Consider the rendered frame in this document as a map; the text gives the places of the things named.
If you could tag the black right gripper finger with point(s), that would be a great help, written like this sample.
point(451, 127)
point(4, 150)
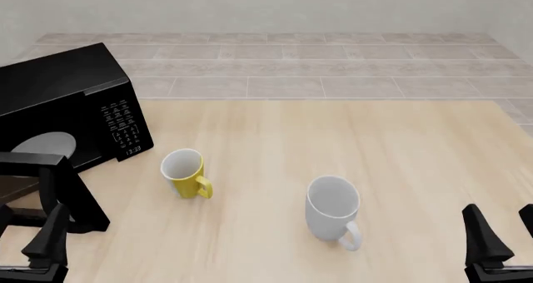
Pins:
point(528, 216)
point(485, 242)

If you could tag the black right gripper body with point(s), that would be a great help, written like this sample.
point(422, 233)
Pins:
point(499, 275)

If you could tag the yellow mug with white inside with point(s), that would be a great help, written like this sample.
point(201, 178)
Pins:
point(189, 183)

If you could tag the black microwave door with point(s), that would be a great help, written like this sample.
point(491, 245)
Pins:
point(85, 202)

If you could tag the grey round turntable plate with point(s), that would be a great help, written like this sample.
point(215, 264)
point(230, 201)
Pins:
point(46, 144)

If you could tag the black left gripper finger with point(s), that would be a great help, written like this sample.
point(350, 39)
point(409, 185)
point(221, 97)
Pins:
point(52, 239)
point(4, 217)

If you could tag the black microwave oven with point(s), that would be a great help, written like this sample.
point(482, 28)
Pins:
point(62, 86)

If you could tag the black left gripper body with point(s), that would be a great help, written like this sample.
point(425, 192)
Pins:
point(29, 276)

